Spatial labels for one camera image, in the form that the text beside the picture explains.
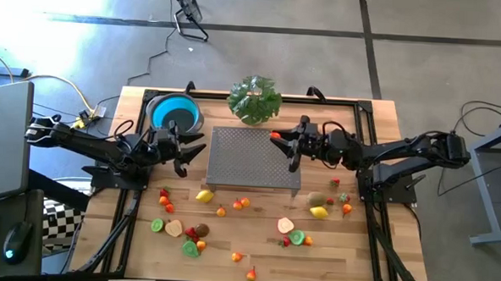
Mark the brown whole toy kiwi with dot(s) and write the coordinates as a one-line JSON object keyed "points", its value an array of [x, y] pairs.
{"points": [[315, 199]]}

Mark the black floor fan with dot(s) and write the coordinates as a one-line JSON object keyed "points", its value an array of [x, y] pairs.
{"points": [[190, 6]]}

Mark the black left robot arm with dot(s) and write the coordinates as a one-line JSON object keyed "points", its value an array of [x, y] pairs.
{"points": [[89, 148]]}

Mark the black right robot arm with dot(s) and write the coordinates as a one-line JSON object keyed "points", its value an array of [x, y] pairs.
{"points": [[402, 153]]}

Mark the blue collapsible colander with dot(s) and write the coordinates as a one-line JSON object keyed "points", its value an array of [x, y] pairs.
{"points": [[171, 107]]}

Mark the yellow toy lemon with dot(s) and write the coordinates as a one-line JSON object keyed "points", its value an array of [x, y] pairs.
{"points": [[318, 212], [204, 196]]}

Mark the red toy apple half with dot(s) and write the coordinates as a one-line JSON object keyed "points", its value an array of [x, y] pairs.
{"points": [[174, 228], [285, 225]]}

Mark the red toy strawberry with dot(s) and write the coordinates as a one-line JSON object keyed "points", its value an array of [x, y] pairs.
{"points": [[286, 242], [330, 200], [164, 193], [343, 198], [335, 182], [190, 232]]}

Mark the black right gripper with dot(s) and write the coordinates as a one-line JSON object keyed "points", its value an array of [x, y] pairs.
{"points": [[314, 145]]}

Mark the grey metal stand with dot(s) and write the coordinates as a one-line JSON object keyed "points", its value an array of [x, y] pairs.
{"points": [[484, 189]]}

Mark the black white checkered board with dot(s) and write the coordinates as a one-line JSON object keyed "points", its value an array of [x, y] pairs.
{"points": [[60, 225]]}

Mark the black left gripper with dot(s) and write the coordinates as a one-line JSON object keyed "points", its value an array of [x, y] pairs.
{"points": [[163, 143]]}

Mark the green plant in white pot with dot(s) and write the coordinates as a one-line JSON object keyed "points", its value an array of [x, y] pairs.
{"points": [[254, 100]]}

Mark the grey perforated metal shelf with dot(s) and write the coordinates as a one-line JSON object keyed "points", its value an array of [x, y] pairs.
{"points": [[250, 157]]}

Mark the brown toy kiwi half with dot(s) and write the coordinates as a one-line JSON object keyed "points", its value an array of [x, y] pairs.
{"points": [[202, 230]]}

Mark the dark desk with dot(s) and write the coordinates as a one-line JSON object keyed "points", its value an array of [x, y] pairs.
{"points": [[1, 214]]}

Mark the small orange toy fruit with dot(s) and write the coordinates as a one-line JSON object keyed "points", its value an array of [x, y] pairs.
{"points": [[169, 208], [275, 135], [308, 241], [164, 200], [237, 205], [201, 245], [245, 202]]}

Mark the black computer mouse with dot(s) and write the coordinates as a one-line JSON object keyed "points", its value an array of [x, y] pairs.
{"points": [[17, 240]]}

